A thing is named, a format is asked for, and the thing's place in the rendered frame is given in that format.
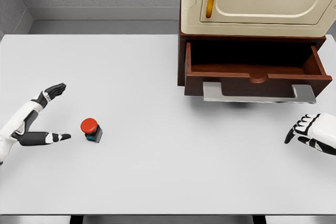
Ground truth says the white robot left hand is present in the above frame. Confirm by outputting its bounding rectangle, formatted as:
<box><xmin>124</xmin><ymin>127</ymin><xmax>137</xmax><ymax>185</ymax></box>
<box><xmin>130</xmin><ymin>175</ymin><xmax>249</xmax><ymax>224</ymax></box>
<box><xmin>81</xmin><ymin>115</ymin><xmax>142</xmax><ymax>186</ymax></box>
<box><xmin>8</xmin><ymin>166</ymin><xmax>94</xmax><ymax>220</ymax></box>
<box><xmin>0</xmin><ymin>82</ymin><xmax>72</xmax><ymax>166</ymax></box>

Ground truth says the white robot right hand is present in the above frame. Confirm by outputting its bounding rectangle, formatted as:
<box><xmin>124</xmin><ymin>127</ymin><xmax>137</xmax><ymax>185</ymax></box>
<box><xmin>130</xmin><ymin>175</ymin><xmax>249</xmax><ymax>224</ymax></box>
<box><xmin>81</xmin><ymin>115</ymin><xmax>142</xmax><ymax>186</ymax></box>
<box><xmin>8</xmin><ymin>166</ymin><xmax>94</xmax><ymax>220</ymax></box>
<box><xmin>284</xmin><ymin>112</ymin><xmax>336</xmax><ymax>156</ymax></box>

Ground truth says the red button switch black base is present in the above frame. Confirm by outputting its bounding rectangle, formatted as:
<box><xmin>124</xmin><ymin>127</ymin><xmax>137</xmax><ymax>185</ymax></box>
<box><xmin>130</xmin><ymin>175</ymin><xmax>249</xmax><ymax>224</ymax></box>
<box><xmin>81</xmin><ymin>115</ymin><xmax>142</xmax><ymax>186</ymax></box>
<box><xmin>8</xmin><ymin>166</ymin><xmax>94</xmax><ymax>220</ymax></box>
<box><xmin>80</xmin><ymin>118</ymin><xmax>103</xmax><ymax>144</ymax></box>

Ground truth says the brown wooden drawer silver handle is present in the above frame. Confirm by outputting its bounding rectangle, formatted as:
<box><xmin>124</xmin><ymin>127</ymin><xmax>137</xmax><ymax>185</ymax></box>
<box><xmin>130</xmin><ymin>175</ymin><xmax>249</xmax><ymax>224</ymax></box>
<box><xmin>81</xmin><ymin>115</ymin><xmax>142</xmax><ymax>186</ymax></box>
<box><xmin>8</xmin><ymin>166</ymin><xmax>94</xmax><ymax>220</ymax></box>
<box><xmin>184</xmin><ymin>41</ymin><xmax>333</xmax><ymax>104</ymax></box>

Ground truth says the cream and brown cabinet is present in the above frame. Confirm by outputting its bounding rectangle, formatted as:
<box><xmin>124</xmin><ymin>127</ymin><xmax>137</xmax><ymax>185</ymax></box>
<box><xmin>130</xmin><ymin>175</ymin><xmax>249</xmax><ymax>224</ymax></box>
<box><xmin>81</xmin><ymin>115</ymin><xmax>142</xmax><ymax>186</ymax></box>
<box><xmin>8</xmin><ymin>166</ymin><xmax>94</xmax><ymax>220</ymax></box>
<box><xmin>177</xmin><ymin>0</ymin><xmax>336</xmax><ymax>87</ymax></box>

